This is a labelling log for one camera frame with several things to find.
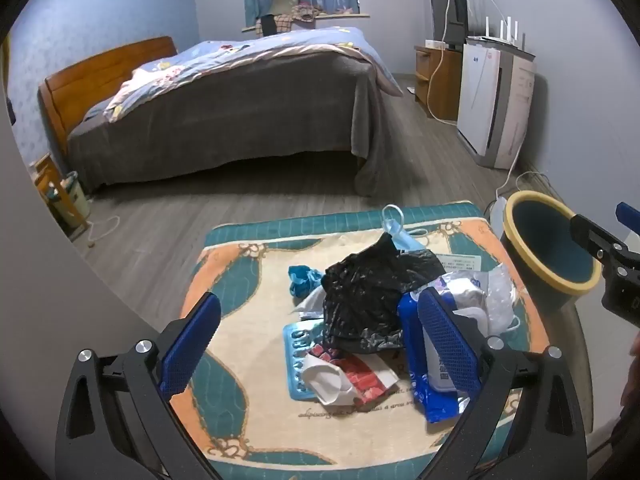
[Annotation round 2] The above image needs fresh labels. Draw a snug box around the white air purifier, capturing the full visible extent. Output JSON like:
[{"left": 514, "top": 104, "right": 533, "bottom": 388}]
[{"left": 456, "top": 40, "right": 537, "bottom": 169}]

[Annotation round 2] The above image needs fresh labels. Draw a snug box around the green and white cardboard box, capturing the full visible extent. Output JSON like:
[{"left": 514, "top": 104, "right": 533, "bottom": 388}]
[{"left": 437, "top": 254, "right": 484, "bottom": 274}]

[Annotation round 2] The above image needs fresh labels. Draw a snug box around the white router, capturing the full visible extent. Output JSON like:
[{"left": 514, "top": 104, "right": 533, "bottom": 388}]
[{"left": 467, "top": 16, "right": 526, "bottom": 52}]

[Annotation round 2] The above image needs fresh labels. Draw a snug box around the pale green bucket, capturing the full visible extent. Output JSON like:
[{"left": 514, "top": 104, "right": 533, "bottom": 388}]
[{"left": 47, "top": 170, "right": 93, "bottom": 233}]

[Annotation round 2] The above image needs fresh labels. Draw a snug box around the black monitor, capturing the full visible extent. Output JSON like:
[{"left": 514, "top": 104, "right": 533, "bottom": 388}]
[{"left": 431, "top": 0, "right": 468, "bottom": 51}]

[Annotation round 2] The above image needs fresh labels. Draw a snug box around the blue wet wipes packet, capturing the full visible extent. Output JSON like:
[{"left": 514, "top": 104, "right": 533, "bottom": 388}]
[{"left": 397, "top": 287, "right": 483, "bottom": 423}]

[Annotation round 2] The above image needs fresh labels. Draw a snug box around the pile of checked clothes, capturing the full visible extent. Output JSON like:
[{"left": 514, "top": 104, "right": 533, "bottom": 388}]
[{"left": 272, "top": 4, "right": 325, "bottom": 34}]

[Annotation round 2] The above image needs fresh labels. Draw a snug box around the clear plastic bag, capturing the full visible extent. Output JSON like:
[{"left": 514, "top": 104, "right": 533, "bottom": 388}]
[
  {"left": 422, "top": 270, "right": 493, "bottom": 322},
  {"left": 486, "top": 264, "right": 526, "bottom": 337}
]

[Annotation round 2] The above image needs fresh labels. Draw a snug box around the thin white floor cable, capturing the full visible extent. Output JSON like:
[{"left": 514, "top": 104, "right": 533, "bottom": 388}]
[{"left": 87, "top": 215, "right": 121, "bottom": 247}]

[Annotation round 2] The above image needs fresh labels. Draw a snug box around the person's right forearm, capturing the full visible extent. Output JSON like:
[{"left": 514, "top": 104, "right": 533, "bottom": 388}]
[{"left": 620, "top": 332, "right": 640, "bottom": 411}]

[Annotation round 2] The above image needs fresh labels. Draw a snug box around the wooden cabinet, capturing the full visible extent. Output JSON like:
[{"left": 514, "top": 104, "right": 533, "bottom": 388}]
[{"left": 414, "top": 44, "right": 463, "bottom": 122}]

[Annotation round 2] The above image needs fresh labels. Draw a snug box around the wooden window sill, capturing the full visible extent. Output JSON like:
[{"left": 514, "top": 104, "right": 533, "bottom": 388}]
[{"left": 242, "top": 11, "right": 371, "bottom": 31}]

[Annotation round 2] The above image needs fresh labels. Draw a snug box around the teal blister pack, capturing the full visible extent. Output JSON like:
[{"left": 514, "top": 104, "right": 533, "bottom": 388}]
[{"left": 282, "top": 321, "right": 331, "bottom": 402}]

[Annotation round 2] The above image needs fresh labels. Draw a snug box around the blue face mask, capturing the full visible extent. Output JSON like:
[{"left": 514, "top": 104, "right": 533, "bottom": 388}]
[{"left": 381, "top": 204, "right": 431, "bottom": 252}]

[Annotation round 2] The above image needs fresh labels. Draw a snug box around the wooden bed frame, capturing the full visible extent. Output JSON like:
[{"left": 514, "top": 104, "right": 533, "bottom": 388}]
[{"left": 39, "top": 36, "right": 178, "bottom": 158}]

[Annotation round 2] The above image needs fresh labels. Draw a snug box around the blue floral quilt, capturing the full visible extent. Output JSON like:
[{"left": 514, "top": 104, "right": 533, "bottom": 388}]
[{"left": 102, "top": 26, "right": 403, "bottom": 122}]

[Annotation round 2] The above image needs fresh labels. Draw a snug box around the teal and orange patterned mat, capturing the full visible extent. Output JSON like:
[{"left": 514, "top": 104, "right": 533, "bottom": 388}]
[{"left": 180, "top": 201, "right": 551, "bottom": 471}]

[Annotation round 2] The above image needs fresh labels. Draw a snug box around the teal bin with yellow rim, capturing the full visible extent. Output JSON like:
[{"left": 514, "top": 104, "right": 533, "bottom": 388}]
[{"left": 501, "top": 190, "right": 603, "bottom": 313}]

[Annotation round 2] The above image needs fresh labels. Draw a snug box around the white power strip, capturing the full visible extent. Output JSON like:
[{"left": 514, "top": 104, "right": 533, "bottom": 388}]
[{"left": 487, "top": 199, "right": 508, "bottom": 233}]

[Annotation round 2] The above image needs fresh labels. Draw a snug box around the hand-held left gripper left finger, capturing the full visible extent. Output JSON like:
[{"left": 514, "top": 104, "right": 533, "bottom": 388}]
[{"left": 55, "top": 291, "right": 226, "bottom": 480}]

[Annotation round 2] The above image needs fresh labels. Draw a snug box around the black plastic bag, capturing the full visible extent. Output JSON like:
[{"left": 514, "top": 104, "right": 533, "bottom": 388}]
[{"left": 321, "top": 232, "right": 446, "bottom": 354}]

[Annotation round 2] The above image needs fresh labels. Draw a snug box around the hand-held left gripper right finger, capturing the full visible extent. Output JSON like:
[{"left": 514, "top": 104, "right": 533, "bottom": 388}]
[{"left": 417, "top": 287, "right": 588, "bottom": 480}]

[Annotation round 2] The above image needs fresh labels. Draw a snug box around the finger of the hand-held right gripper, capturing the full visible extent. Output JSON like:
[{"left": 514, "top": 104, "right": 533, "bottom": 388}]
[
  {"left": 616, "top": 202, "right": 640, "bottom": 235},
  {"left": 570, "top": 214, "right": 631, "bottom": 261}
]

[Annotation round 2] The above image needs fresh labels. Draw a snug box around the red and white wrapper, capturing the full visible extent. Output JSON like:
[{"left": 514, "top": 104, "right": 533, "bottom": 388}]
[{"left": 307, "top": 344, "right": 401, "bottom": 403}]

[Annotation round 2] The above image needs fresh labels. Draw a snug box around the bed with brown cover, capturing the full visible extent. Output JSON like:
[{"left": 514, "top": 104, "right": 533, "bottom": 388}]
[{"left": 66, "top": 50, "right": 416, "bottom": 198}]

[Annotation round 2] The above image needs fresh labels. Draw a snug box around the white power cable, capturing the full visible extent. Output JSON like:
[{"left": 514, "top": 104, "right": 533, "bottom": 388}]
[{"left": 492, "top": 157, "right": 551, "bottom": 202}]

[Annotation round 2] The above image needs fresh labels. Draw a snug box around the wooden stool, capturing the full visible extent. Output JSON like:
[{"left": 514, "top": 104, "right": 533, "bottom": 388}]
[{"left": 30, "top": 152, "right": 86, "bottom": 238}]

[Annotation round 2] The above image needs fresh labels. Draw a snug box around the cream cable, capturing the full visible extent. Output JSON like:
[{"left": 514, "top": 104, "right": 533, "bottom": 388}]
[{"left": 425, "top": 50, "right": 458, "bottom": 124}]

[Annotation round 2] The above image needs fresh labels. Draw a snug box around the crumpled white paper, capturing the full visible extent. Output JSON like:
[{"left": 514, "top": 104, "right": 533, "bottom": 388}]
[{"left": 300, "top": 362, "right": 358, "bottom": 405}]

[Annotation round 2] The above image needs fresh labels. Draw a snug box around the small teal wrapper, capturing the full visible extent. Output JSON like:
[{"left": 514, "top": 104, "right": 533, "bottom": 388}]
[{"left": 288, "top": 265, "right": 325, "bottom": 298}]

